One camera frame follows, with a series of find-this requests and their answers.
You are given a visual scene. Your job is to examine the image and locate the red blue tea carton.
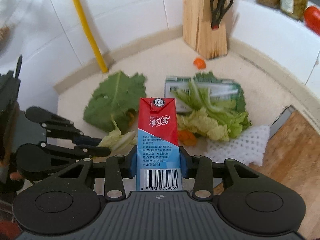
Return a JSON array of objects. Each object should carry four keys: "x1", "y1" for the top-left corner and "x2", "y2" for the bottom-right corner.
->
[{"x1": 136, "y1": 98, "x2": 182, "y2": 191}]

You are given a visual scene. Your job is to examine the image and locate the wooden knife block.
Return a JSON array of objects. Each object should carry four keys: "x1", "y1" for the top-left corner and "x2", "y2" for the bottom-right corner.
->
[{"x1": 183, "y1": 0, "x2": 228, "y2": 60}]

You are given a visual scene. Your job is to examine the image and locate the white foam fruit net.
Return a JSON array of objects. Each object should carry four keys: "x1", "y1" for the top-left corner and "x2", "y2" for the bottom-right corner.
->
[{"x1": 204, "y1": 126, "x2": 270, "y2": 166}]

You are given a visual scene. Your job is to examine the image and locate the large green leaf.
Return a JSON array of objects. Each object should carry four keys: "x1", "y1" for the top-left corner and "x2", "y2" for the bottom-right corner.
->
[
  {"x1": 83, "y1": 71, "x2": 146, "y2": 133},
  {"x1": 194, "y1": 71, "x2": 246, "y2": 112}
]

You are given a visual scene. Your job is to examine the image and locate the red tomato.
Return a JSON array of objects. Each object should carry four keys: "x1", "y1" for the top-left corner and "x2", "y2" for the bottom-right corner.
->
[{"x1": 304, "y1": 6, "x2": 320, "y2": 35}]

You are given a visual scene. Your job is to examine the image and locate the yellow vertical pipe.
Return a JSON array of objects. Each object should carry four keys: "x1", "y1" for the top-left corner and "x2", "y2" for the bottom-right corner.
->
[{"x1": 72, "y1": 0, "x2": 108, "y2": 73}]

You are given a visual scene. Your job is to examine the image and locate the wooden cutting board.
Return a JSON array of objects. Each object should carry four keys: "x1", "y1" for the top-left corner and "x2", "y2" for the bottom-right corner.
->
[{"x1": 250, "y1": 111, "x2": 320, "y2": 239}]

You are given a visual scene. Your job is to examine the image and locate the orange carrot piece by block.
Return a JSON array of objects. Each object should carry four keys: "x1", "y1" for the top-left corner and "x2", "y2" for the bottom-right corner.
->
[{"x1": 193, "y1": 57, "x2": 206, "y2": 70}]

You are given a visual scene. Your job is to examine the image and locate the black kitchen scissors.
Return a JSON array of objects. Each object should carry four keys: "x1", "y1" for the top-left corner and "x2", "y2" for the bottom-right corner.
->
[{"x1": 210, "y1": 0, "x2": 234, "y2": 30}]

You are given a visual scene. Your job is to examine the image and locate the pale cabbage leaves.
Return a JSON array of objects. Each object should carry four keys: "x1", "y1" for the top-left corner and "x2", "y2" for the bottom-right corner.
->
[{"x1": 172, "y1": 78, "x2": 252, "y2": 142}]

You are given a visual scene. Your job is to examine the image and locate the pale cabbage leaf piece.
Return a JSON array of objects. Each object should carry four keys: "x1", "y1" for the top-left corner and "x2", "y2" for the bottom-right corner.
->
[{"x1": 98, "y1": 120, "x2": 137, "y2": 152}]

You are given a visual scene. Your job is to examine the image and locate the green drink carton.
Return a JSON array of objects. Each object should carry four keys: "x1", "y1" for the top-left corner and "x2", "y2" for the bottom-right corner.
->
[{"x1": 164, "y1": 76, "x2": 234, "y2": 113}]

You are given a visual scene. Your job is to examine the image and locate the orange peel piece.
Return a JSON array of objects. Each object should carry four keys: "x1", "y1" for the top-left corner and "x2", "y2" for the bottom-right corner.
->
[{"x1": 177, "y1": 130, "x2": 197, "y2": 146}]

